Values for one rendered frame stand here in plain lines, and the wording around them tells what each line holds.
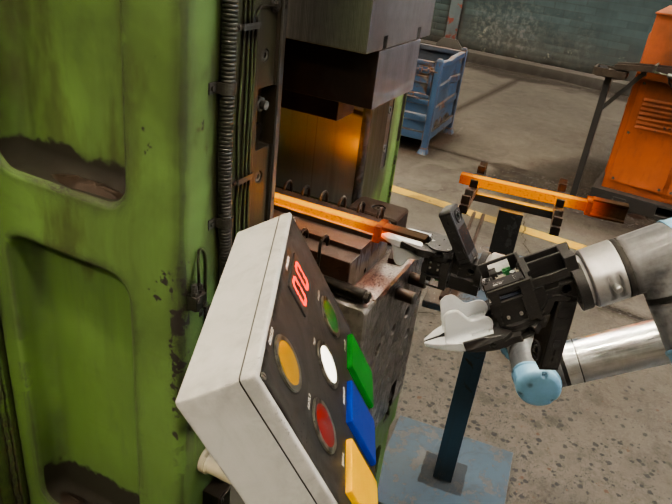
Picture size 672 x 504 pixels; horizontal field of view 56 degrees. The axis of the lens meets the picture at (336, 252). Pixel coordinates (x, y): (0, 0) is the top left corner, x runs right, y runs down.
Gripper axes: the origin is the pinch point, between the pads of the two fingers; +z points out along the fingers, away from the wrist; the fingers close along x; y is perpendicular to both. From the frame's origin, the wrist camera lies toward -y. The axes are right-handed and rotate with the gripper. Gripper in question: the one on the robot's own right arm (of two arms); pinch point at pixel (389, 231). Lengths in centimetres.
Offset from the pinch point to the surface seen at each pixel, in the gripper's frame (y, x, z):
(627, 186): 88, 350, -48
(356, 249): 1.7, -7.9, 3.5
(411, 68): -30.9, 4.8, 2.1
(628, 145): 61, 349, -41
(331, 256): 2.4, -12.3, 6.6
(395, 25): -39.5, -6.8, 2.0
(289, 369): -16, -67, -14
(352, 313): 10.5, -16.0, -0.5
